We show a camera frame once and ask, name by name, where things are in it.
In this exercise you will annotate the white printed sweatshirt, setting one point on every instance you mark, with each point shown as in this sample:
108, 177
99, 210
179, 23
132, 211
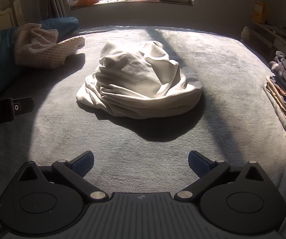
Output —
138, 84

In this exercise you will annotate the beige folded cloth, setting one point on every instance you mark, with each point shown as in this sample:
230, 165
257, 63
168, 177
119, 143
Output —
276, 94

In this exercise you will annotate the blue pillow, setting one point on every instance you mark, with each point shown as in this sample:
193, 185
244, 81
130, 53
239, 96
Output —
63, 25

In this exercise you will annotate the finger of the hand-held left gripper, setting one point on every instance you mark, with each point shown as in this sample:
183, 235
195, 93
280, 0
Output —
24, 105

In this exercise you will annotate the round woven ball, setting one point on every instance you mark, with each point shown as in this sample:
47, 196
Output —
246, 32

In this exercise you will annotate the white side desk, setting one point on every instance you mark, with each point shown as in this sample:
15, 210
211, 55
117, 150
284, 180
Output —
275, 36

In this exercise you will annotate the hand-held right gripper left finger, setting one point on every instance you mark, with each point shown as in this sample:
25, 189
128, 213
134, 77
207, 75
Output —
84, 164

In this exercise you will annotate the grey bed blanket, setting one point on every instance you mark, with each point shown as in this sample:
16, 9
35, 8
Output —
232, 84

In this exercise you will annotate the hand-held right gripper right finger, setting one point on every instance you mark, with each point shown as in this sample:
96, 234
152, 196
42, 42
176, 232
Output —
197, 164

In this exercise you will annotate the pink checked cloth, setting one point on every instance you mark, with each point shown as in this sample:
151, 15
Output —
40, 47

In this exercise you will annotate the yellow box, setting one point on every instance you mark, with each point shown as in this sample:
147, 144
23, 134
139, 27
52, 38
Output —
259, 11

